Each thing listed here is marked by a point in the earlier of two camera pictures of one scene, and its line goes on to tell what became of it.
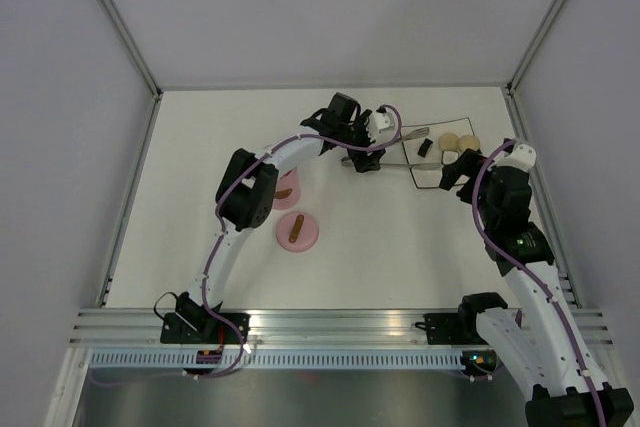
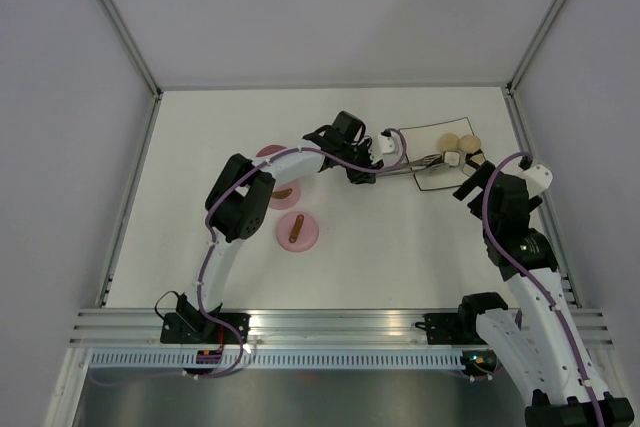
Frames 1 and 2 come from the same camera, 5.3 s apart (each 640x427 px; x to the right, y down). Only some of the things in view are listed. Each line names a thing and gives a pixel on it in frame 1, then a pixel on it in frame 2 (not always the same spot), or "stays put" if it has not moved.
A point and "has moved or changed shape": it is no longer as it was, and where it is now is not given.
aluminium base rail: [294, 327] stays put
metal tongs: [349, 161] has moved or changed shape
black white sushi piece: [449, 157] stays put
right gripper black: [470, 163] -> [476, 179]
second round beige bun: [468, 141] stays put
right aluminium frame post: [553, 13] stays put
